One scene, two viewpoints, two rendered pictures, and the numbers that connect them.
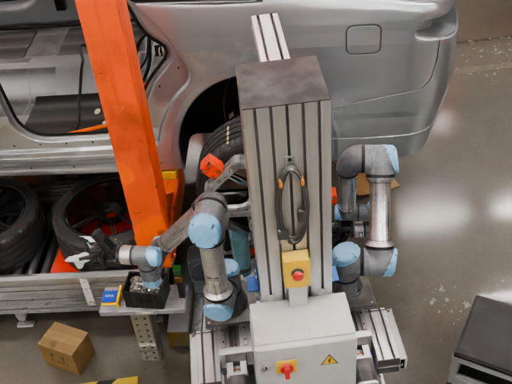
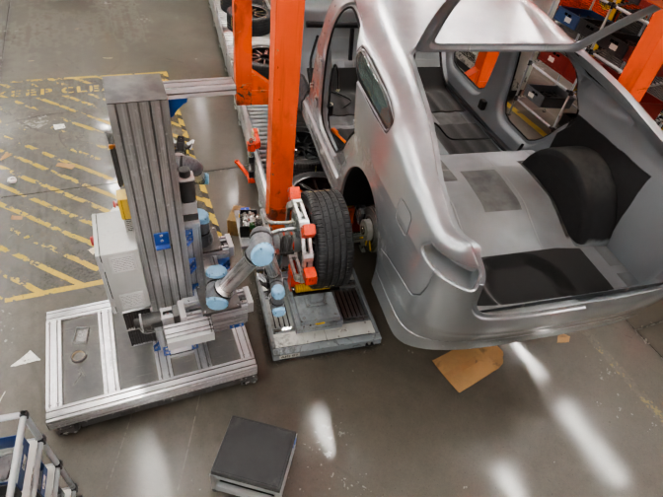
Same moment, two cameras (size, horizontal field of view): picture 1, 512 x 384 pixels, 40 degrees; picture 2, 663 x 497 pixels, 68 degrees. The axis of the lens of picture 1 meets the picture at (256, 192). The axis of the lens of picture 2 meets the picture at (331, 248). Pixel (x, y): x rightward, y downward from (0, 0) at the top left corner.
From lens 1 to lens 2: 2.88 m
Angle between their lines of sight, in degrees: 47
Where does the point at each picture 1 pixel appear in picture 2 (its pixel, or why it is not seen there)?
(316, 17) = (395, 173)
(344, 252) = (214, 269)
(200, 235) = not seen: hidden behind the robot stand
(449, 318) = (309, 440)
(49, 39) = (458, 117)
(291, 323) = (111, 227)
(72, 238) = not seen: hidden behind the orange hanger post
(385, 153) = (256, 245)
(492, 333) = (254, 443)
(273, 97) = (113, 85)
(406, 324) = (296, 407)
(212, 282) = not seen: hidden behind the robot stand
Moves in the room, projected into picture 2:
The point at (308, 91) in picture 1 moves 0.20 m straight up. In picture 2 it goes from (118, 97) to (109, 49)
